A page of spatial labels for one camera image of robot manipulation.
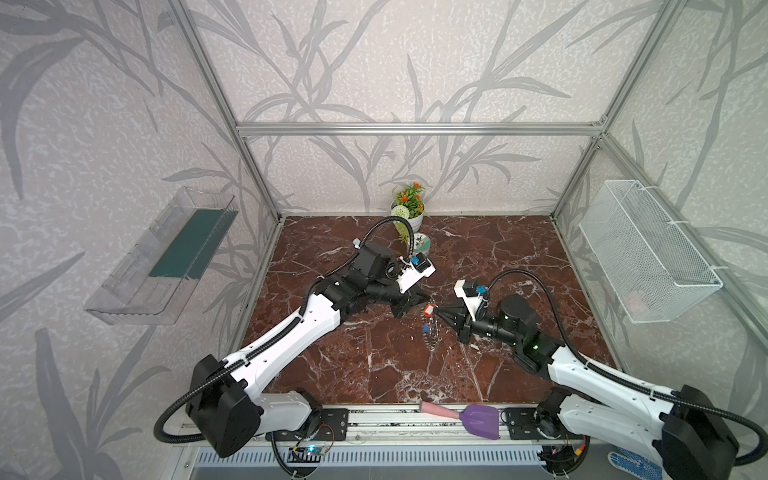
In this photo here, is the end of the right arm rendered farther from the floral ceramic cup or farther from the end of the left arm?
the floral ceramic cup

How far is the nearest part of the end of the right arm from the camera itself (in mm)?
655

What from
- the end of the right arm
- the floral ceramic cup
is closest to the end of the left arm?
the end of the right arm
